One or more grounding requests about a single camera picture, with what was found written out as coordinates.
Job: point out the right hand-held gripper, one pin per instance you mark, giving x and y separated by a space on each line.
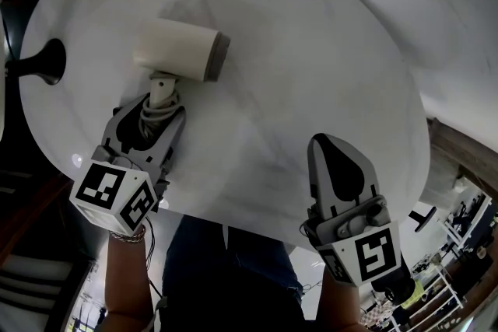
373 250

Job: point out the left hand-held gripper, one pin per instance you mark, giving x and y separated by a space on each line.
101 186

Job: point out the white hair dryer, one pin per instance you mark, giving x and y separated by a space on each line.
175 46

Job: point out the white curved table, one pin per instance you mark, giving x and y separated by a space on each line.
292 70

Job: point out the person's left forearm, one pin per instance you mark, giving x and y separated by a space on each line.
128 284

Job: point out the person's right forearm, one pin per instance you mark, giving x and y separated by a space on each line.
338 307

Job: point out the wooden cube shelf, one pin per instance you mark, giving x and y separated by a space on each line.
447 155

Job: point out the black office chair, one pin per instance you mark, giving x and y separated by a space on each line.
393 280

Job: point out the white table lamp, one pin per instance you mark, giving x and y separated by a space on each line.
50 58

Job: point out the white office desk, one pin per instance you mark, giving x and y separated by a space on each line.
463 221

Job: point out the person's blue jeans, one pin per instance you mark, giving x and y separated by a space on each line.
218 256

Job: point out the wooden slatted structure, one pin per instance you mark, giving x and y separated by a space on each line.
31 221

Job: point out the person's black shirt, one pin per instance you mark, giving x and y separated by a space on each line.
233 315

